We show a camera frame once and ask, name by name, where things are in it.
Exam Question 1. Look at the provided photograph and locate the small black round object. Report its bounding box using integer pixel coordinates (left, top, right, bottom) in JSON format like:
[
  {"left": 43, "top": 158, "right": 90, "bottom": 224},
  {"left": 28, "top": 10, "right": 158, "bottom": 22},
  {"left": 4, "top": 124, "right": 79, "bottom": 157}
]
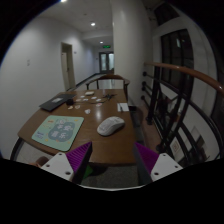
[{"left": 66, "top": 99, "right": 74, "bottom": 106}]

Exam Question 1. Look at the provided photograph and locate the white side door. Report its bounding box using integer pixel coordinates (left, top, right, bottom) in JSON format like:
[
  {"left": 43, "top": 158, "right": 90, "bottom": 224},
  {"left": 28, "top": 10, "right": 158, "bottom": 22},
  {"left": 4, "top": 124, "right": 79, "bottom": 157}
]
[{"left": 61, "top": 52, "right": 70, "bottom": 90}]

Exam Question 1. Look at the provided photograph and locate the wooden chair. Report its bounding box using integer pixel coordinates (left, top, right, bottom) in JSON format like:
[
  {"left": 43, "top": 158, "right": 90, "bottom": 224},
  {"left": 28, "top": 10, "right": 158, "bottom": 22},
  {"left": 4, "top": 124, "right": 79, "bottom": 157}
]
[{"left": 86, "top": 74, "right": 130, "bottom": 96}]

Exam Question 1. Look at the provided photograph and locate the double glass door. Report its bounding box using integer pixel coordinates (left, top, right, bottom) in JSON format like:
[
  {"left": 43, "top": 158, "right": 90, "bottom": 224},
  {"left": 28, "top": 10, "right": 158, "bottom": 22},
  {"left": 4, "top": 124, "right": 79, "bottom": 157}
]
[{"left": 99, "top": 52, "right": 114, "bottom": 73}]

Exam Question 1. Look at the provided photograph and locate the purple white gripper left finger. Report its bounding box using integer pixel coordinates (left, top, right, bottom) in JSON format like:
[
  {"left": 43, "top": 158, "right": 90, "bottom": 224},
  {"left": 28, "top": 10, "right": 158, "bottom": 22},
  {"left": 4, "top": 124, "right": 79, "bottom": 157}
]
[{"left": 42, "top": 142, "right": 92, "bottom": 184}]

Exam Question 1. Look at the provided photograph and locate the green exit sign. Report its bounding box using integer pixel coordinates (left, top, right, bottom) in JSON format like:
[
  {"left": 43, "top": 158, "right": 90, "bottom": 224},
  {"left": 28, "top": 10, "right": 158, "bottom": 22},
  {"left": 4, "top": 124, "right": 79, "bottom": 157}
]
[{"left": 102, "top": 45, "right": 111, "bottom": 49}]

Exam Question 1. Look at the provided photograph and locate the black cable bundle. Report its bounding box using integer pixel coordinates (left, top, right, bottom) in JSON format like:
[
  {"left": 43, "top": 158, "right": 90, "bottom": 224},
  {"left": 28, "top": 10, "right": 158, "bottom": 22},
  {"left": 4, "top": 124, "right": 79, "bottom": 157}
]
[{"left": 101, "top": 93, "right": 117, "bottom": 102}]

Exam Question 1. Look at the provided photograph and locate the wooden stair handrail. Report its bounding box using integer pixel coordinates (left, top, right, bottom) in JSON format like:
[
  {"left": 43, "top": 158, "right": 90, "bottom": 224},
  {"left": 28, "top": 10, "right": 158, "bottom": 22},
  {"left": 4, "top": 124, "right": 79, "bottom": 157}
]
[{"left": 145, "top": 62, "right": 224, "bottom": 97}]

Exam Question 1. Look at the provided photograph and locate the green patterned mouse pad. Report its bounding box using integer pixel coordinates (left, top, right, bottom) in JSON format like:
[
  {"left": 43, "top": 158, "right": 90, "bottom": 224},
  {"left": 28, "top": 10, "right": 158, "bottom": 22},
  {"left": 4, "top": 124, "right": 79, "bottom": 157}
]
[{"left": 32, "top": 115, "right": 84, "bottom": 152}]

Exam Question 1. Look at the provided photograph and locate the white crumpled paper piece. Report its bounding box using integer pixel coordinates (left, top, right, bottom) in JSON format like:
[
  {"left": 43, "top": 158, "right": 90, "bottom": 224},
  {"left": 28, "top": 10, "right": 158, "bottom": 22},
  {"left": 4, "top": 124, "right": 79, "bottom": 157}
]
[{"left": 85, "top": 109, "right": 91, "bottom": 115}]

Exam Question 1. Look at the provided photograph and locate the white notepad with pen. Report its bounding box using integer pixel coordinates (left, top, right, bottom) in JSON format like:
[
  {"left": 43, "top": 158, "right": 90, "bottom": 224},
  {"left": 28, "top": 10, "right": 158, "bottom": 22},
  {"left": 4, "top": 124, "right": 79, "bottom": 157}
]
[{"left": 117, "top": 103, "right": 129, "bottom": 112}]

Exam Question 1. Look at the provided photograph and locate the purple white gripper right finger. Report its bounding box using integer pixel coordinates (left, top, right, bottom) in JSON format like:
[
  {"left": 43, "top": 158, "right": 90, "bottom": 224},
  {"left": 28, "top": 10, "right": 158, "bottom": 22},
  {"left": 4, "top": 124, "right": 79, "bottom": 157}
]
[{"left": 133, "top": 143, "right": 182, "bottom": 185}]

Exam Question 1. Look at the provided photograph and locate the black laptop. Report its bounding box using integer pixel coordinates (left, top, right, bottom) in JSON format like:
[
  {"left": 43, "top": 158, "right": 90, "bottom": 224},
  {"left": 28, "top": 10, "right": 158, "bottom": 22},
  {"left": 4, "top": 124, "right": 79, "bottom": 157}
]
[{"left": 40, "top": 94, "right": 74, "bottom": 112}]

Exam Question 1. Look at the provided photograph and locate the white computer mouse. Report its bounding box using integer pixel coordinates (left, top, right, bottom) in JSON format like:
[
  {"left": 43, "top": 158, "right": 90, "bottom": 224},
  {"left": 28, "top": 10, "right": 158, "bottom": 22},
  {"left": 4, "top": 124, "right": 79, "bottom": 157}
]
[{"left": 97, "top": 116, "right": 125, "bottom": 136}]

